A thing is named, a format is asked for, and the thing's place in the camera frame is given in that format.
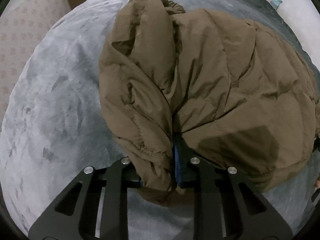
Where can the brown puffer jacket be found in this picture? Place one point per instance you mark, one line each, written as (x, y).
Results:
(231, 89)

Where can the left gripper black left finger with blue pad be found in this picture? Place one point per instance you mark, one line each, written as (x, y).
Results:
(92, 206)

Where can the grey plush bed blanket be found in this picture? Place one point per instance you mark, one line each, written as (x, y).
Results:
(53, 126)

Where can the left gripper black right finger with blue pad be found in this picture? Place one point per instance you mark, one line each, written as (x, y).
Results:
(226, 204)

